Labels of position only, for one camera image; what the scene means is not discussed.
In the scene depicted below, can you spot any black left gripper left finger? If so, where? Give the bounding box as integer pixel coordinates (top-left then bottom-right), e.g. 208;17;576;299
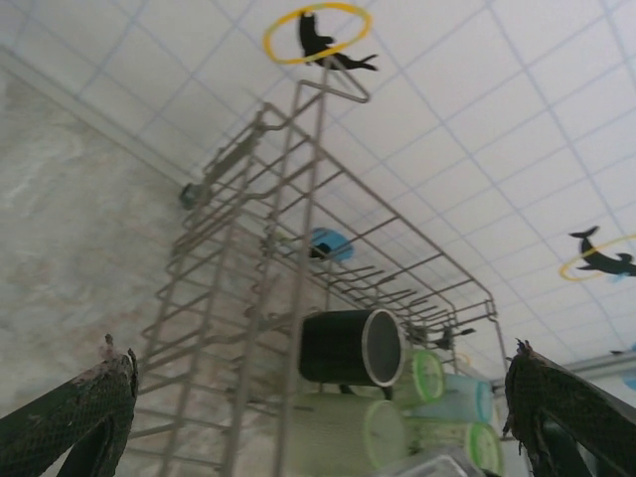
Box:
0;333;139;477

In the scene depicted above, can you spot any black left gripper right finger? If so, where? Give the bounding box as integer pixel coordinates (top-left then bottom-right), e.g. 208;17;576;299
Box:
502;339;636;477

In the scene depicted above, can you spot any tall green plastic cup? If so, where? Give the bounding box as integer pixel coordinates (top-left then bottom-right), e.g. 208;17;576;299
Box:
406;419;504;476

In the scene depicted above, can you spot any teal plastic cup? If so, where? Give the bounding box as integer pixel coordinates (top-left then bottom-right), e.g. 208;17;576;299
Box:
411;373;494;423

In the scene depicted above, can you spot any clear plastic cup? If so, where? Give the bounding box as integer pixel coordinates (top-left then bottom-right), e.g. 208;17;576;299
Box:
382;452;491;477

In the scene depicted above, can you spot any short green plastic cup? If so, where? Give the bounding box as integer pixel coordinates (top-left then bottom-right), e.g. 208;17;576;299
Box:
397;349;446;406

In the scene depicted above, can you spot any pale green plastic cup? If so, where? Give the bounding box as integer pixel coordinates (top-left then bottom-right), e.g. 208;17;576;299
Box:
290;392;409;473

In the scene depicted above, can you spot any black mug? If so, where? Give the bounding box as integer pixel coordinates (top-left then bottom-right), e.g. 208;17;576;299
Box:
299;308;408;388

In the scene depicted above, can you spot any blue oval sticker black fish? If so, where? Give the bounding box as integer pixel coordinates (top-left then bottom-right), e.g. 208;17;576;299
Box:
297;227;357;262

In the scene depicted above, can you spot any dolphin sticker with yellow ring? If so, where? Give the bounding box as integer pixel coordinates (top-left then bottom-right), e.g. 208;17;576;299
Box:
558;226;636;283

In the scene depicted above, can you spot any grey wire dish rack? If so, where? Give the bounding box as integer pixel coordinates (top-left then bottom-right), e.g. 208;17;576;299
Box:
141;79;501;477

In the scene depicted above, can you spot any seal sticker with yellow ring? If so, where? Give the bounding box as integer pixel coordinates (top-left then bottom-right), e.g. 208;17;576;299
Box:
261;2;380;74

